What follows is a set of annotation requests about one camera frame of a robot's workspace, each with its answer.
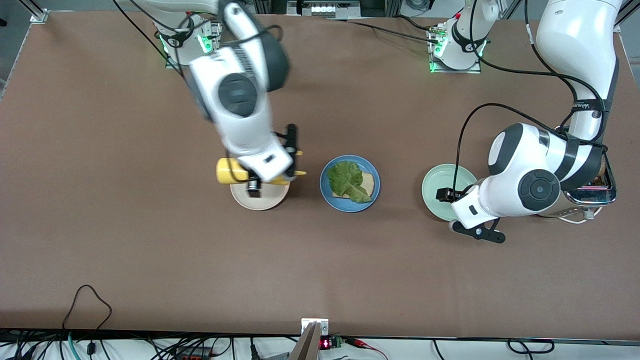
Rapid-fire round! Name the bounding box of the grey metal camera bar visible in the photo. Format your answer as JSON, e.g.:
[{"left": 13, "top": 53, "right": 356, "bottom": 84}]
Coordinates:
[{"left": 287, "top": 322, "right": 322, "bottom": 360}]

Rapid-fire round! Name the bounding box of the white toaster power cable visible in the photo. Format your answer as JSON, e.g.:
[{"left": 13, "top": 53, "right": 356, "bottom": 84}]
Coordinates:
[{"left": 557, "top": 207, "right": 603, "bottom": 224}]

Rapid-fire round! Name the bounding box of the black coiled floor cable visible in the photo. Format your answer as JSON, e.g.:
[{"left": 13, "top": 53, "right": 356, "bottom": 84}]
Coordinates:
[{"left": 432, "top": 338, "right": 556, "bottom": 357}]

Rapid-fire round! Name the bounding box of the beige round plate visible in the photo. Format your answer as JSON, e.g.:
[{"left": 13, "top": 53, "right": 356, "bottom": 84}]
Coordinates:
[{"left": 230, "top": 183, "right": 291, "bottom": 211}]

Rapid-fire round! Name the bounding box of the light green round plate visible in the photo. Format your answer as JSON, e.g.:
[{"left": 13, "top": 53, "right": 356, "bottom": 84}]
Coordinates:
[{"left": 421, "top": 163, "right": 479, "bottom": 223}]

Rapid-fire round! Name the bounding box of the grey electronics box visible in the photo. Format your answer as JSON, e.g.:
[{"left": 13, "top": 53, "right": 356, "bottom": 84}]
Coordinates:
[{"left": 287, "top": 0, "right": 361, "bottom": 18}]

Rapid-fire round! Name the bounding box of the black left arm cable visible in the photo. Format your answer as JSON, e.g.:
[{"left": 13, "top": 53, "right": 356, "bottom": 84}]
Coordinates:
[
  {"left": 470, "top": 0, "right": 607, "bottom": 131},
  {"left": 451, "top": 102, "right": 608, "bottom": 191}
]

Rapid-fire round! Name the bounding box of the thin black looped cable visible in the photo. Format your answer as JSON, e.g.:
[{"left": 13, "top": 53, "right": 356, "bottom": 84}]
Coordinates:
[{"left": 61, "top": 284, "right": 113, "bottom": 351}]

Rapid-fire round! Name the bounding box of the red clip lead wire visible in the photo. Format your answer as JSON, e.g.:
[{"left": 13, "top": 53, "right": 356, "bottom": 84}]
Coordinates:
[{"left": 345, "top": 337, "right": 388, "bottom": 360}]

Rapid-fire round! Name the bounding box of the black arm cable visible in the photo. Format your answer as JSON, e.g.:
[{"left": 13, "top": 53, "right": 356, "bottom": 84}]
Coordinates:
[
  {"left": 111, "top": 0, "right": 186, "bottom": 78},
  {"left": 451, "top": 102, "right": 608, "bottom": 191},
  {"left": 470, "top": 0, "right": 607, "bottom": 131}
]

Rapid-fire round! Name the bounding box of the blue round plate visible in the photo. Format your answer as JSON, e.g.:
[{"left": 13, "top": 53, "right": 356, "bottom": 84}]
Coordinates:
[{"left": 319, "top": 154, "right": 381, "bottom": 213}]

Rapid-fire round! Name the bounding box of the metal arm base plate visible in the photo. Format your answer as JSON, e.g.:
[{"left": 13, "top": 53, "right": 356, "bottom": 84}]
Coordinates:
[
  {"left": 429, "top": 25, "right": 483, "bottom": 75},
  {"left": 165, "top": 30, "right": 221, "bottom": 70}
]

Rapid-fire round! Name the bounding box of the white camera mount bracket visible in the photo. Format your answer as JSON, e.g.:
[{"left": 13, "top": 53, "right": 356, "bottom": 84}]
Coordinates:
[{"left": 301, "top": 318, "right": 330, "bottom": 337}]

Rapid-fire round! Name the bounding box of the beige chrome toaster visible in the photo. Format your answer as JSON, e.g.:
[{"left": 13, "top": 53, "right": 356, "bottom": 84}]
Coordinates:
[{"left": 537, "top": 160, "right": 618, "bottom": 219}]

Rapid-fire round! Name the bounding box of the yellow mustard squeeze bottle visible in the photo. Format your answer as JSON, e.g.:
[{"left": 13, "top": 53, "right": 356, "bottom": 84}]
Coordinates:
[{"left": 216, "top": 149, "right": 308, "bottom": 187}]

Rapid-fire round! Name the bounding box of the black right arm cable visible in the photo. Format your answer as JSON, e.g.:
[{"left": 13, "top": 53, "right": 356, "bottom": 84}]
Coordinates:
[{"left": 111, "top": 0, "right": 186, "bottom": 78}]

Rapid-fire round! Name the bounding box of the black cable on table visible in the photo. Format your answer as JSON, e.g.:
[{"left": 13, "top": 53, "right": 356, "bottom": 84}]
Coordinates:
[
  {"left": 327, "top": 18, "right": 440, "bottom": 45},
  {"left": 395, "top": 14, "right": 434, "bottom": 33}
]

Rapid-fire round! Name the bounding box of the green lettuce leaf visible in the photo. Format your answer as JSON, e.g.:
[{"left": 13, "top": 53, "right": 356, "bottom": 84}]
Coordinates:
[{"left": 327, "top": 161, "right": 373, "bottom": 204}]

